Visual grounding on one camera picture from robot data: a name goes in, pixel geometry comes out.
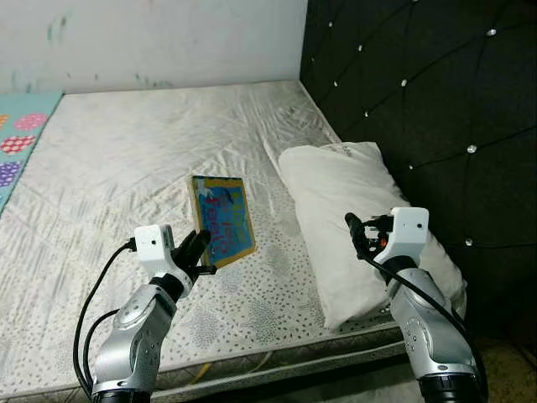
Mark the black tufted headboard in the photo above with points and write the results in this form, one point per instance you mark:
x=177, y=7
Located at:
x=436, y=84

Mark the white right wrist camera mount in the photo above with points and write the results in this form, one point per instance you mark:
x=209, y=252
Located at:
x=407, y=231

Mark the teal blanket with colourful shapes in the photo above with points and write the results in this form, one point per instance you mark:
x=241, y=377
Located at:
x=21, y=143

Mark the white pillow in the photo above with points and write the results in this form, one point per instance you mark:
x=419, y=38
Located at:
x=336, y=193

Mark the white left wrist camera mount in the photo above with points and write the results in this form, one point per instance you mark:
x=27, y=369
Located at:
x=153, y=246

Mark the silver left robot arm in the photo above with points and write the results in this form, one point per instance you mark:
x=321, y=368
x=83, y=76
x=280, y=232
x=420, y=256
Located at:
x=134, y=336

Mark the colourful children's board book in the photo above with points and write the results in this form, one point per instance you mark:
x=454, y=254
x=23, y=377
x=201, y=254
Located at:
x=226, y=218

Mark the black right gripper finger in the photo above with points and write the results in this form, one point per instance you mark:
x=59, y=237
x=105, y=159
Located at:
x=356, y=231

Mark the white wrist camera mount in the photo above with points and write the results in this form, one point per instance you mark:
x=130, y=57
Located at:
x=153, y=246
x=407, y=231

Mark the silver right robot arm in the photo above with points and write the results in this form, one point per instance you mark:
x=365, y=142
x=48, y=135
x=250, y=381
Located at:
x=424, y=311

